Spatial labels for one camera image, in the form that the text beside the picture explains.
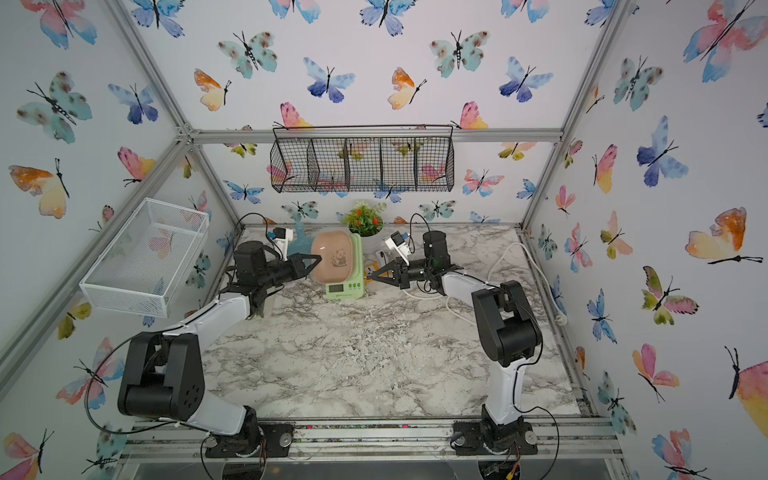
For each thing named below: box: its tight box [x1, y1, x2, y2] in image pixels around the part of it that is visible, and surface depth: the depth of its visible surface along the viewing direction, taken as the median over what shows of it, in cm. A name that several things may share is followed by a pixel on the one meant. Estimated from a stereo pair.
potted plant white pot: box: [340, 200, 387, 255], surface depth 105 cm
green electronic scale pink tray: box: [312, 230, 365, 301], surface depth 86 cm
